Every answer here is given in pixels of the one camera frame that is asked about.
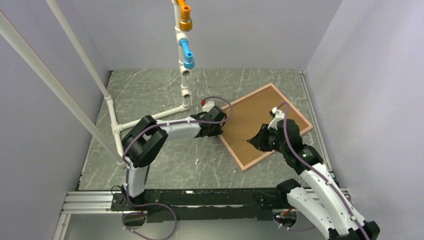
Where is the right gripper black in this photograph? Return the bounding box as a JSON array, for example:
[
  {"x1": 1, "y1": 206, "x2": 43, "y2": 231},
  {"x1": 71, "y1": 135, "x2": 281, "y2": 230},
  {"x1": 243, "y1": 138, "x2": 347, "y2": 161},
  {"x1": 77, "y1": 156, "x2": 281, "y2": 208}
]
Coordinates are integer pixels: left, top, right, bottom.
[{"x1": 249, "y1": 123, "x2": 288, "y2": 154}]

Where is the pink photo frame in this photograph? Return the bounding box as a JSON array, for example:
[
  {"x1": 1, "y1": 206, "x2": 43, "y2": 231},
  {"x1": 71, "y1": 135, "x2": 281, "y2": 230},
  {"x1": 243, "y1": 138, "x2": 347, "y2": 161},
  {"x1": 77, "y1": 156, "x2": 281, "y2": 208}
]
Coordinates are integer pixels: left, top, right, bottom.
[{"x1": 219, "y1": 83, "x2": 313, "y2": 171}]

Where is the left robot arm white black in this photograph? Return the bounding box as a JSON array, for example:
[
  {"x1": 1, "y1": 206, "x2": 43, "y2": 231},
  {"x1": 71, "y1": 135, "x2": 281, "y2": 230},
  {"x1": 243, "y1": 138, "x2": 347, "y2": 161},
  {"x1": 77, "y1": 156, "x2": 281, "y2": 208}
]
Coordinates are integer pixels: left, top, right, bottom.
[{"x1": 121, "y1": 105, "x2": 229, "y2": 210}]

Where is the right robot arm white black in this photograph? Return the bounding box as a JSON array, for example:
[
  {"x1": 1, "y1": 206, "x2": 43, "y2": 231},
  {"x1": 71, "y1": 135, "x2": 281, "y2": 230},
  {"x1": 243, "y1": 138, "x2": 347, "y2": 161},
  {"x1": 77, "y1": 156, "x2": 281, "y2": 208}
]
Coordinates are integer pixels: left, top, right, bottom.
[{"x1": 248, "y1": 119, "x2": 381, "y2": 240}]

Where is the blue pipe nozzle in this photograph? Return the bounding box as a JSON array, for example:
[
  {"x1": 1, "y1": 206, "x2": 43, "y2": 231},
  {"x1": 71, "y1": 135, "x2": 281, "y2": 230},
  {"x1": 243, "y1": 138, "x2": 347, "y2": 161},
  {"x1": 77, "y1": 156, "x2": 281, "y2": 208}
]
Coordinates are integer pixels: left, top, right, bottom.
[{"x1": 179, "y1": 38, "x2": 195, "y2": 70}]

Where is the white pvc pipe structure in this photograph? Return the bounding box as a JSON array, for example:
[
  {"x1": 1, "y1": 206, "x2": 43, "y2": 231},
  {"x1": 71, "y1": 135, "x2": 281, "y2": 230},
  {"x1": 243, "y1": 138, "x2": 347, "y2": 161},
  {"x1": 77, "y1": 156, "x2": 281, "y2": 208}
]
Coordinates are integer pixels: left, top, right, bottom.
[{"x1": 46, "y1": 0, "x2": 192, "y2": 157}]

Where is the orange pipe nozzle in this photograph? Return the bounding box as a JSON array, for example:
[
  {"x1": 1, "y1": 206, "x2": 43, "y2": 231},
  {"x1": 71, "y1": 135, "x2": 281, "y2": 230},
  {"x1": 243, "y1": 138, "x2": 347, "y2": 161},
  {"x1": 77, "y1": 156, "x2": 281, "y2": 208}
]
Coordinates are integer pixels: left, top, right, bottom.
[{"x1": 176, "y1": 0, "x2": 193, "y2": 32}]

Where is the white diagonal pole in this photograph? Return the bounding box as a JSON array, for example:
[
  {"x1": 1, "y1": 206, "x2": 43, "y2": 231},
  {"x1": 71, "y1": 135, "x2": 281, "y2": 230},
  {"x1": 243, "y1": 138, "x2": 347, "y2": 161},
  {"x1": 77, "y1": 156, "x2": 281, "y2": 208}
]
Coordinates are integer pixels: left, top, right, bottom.
[{"x1": 0, "y1": 11, "x2": 125, "y2": 166}]

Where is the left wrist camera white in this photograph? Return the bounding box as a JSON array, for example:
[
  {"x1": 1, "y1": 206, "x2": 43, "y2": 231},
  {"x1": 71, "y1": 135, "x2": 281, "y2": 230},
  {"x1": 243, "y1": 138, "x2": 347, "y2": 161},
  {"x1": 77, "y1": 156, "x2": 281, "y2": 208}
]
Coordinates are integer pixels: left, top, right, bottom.
[{"x1": 200, "y1": 99, "x2": 215, "y2": 113}]

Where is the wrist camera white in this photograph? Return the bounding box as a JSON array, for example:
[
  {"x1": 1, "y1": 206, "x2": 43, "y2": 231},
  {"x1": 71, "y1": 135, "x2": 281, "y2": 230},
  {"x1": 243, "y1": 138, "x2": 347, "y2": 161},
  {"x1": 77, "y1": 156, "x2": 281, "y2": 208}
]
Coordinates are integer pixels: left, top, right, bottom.
[
  {"x1": 267, "y1": 107, "x2": 286, "y2": 130},
  {"x1": 200, "y1": 99, "x2": 215, "y2": 113}
]

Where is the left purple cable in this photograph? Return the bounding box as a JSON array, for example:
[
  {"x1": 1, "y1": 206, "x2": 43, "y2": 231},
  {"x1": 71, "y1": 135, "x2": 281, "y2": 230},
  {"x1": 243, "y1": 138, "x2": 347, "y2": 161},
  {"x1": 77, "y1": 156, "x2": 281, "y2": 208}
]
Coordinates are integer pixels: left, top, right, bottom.
[{"x1": 120, "y1": 96, "x2": 234, "y2": 240}]

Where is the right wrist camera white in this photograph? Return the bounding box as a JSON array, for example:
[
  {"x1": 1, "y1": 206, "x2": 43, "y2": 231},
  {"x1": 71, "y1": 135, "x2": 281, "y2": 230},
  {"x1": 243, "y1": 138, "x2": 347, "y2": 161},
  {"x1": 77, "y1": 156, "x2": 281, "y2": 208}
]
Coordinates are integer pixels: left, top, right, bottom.
[{"x1": 267, "y1": 107, "x2": 286, "y2": 130}]

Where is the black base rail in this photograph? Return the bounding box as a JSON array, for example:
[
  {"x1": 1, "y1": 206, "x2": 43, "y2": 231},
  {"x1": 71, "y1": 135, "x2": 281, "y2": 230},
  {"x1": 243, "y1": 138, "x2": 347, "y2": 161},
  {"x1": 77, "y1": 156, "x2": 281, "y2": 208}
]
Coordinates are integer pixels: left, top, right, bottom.
[{"x1": 110, "y1": 187, "x2": 291, "y2": 223}]

